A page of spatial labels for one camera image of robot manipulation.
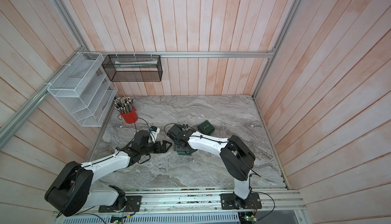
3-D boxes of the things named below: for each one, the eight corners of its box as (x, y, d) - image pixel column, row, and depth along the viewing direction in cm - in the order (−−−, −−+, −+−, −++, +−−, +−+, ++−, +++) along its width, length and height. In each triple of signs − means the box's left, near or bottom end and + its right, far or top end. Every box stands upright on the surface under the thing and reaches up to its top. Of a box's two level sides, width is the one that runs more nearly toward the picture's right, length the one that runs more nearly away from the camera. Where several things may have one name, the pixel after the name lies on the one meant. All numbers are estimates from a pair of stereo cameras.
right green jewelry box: (207, 137, 100) (207, 134, 97) (197, 128, 104) (198, 125, 101) (215, 130, 103) (216, 127, 100) (206, 122, 107) (206, 119, 105)
